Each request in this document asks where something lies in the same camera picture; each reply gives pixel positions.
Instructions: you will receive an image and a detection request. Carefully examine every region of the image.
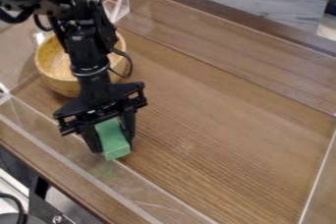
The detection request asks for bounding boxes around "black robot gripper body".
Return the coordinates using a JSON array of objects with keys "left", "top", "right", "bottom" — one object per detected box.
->
[{"left": 50, "top": 72, "right": 149, "bottom": 138}]

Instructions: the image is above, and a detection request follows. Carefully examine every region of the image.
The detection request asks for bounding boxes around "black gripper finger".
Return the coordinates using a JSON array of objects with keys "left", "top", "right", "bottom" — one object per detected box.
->
[
  {"left": 120, "top": 108, "right": 134, "bottom": 144},
  {"left": 80, "top": 125, "right": 102, "bottom": 153}
]

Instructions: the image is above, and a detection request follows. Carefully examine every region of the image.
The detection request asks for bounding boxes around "green rectangular block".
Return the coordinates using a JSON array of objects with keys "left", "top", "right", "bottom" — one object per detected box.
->
[{"left": 94, "top": 118, "right": 130, "bottom": 160}]

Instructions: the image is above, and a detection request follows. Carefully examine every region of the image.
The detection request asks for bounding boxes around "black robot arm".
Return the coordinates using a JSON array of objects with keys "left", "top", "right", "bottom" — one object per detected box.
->
[{"left": 0, "top": 0, "right": 146, "bottom": 152}]

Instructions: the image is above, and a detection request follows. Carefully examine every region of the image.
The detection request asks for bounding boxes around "brown wooden bowl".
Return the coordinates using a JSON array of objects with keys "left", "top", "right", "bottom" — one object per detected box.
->
[{"left": 34, "top": 32, "right": 129, "bottom": 97}]

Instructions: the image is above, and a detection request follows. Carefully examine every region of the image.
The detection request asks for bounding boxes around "clear acrylic tray wall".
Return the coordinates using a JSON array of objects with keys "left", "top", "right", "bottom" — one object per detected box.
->
[{"left": 0, "top": 0, "right": 336, "bottom": 224}]

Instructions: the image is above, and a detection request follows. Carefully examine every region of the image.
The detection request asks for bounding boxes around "black table leg bracket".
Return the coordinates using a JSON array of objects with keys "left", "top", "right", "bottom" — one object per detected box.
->
[{"left": 29, "top": 176, "right": 74, "bottom": 224}]

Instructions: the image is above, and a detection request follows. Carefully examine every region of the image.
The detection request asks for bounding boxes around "clear acrylic triangular bracket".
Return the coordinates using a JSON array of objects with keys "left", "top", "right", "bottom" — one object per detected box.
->
[{"left": 104, "top": 0, "right": 129, "bottom": 24}]

